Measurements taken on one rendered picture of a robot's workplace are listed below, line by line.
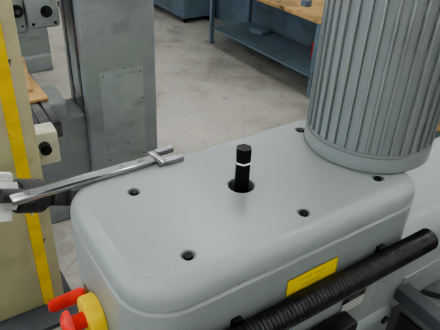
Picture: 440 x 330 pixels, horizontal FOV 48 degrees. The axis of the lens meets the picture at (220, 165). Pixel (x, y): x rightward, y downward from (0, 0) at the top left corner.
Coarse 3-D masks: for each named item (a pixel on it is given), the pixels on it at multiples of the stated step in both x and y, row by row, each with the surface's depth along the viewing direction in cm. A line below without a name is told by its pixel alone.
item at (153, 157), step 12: (156, 156) 73; (180, 156) 73; (108, 168) 70; (120, 168) 70; (132, 168) 70; (72, 180) 67; (84, 180) 67; (96, 180) 68; (24, 192) 64; (36, 192) 64; (48, 192) 64; (12, 204) 62
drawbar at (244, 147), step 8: (240, 152) 65; (248, 152) 65; (240, 160) 66; (248, 160) 66; (240, 168) 66; (248, 168) 67; (240, 176) 67; (248, 176) 67; (240, 184) 68; (248, 184) 68; (240, 192) 68
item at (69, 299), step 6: (78, 288) 75; (66, 294) 74; (72, 294) 74; (78, 294) 74; (54, 300) 73; (60, 300) 73; (66, 300) 73; (72, 300) 74; (48, 306) 73; (54, 306) 73; (60, 306) 73; (66, 306) 74
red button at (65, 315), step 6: (66, 312) 63; (60, 318) 63; (66, 318) 62; (72, 318) 62; (78, 318) 63; (84, 318) 63; (60, 324) 63; (66, 324) 62; (72, 324) 62; (78, 324) 63; (84, 324) 63
